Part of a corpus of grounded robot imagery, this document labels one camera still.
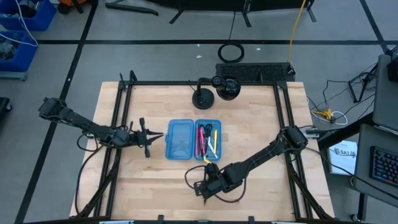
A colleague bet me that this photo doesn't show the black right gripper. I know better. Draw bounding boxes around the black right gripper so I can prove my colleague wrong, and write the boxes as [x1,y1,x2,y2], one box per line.
[202,162,226,207]

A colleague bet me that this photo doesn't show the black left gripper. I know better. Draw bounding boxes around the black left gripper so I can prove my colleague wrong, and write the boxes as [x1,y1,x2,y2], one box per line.
[124,117,164,159]

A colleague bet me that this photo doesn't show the blue plastic supply box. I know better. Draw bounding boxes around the blue plastic supply box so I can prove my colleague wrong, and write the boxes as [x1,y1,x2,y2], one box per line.
[164,118,223,162]

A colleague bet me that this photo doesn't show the black handled scissors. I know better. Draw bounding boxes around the black handled scissors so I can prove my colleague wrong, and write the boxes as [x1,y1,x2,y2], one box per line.
[199,123,218,159]

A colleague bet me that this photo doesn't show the black desk lamp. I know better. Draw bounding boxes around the black desk lamp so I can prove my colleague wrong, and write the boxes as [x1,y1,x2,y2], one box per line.
[192,75,242,110]

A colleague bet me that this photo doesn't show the black perforated case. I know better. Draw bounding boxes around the black perforated case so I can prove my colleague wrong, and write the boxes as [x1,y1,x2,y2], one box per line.
[215,62,295,83]

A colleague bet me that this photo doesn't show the black floor bar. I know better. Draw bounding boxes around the black floor bar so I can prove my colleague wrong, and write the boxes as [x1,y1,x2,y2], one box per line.
[104,2,159,16]

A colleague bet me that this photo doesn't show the white paper sheet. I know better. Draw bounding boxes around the white paper sheet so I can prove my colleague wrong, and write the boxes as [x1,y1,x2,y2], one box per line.
[328,139,358,175]

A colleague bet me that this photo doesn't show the yellow power plug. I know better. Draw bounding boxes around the yellow power plug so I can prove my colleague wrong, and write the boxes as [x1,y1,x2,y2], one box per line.
[313,108,333,121]

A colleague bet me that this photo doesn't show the black room divider screen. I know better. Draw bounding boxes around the black room divider screen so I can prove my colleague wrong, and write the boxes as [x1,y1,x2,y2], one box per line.
[146,0,317,28]

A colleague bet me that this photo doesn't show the blue storage bin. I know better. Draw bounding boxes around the blue storage bin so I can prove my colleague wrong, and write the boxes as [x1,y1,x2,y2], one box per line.
[0,0,57,32]
[0,30,39,73]

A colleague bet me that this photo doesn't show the orange object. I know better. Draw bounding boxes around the orange object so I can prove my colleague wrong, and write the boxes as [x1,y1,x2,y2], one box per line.
[58,0,91,7]

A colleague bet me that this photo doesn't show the gray desk top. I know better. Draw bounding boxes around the gray desk top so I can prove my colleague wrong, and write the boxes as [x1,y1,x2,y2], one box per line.
[353,123,398,200]

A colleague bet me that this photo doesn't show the black keyboard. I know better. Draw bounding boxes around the black keyboard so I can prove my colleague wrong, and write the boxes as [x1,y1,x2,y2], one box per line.
[369,146,398,189]

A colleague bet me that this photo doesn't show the gray panel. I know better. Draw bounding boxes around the gray panel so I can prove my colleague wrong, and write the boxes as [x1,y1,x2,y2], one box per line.
[372,54,398,131]

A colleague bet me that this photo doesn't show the black desk device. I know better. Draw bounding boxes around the black desk device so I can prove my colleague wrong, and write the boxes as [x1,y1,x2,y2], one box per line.
[387,46,398,83]

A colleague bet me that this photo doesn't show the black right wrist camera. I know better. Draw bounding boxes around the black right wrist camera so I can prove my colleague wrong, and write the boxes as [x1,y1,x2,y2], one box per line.
[193,180,206,197]

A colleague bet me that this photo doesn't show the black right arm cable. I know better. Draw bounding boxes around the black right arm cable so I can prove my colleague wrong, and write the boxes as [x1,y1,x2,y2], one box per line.
[184,164,247,204]

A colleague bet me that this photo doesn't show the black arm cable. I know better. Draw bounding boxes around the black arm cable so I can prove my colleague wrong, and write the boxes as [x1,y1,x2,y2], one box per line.
[184,164,247,204]
[74,133,105,216]

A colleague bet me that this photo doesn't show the black metal rig frame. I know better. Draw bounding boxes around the black metal rig frame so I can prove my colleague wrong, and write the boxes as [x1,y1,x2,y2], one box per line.
[74,70,335,224]

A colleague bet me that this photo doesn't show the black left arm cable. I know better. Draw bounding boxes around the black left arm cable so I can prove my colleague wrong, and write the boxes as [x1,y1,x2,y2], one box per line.
[74,133,105,216]

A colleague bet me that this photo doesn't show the coiled black cable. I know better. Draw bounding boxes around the coiled black cable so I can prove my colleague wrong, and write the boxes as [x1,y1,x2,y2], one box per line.
[217,42,246,64]

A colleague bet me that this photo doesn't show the white floor cable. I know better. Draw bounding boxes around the white floor cable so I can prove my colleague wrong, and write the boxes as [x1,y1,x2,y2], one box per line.
[310,110,348,126]

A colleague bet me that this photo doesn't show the yellow hanging cable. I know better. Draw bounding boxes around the yellow hanging cable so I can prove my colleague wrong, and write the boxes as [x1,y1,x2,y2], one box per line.
[287,0,308,63]

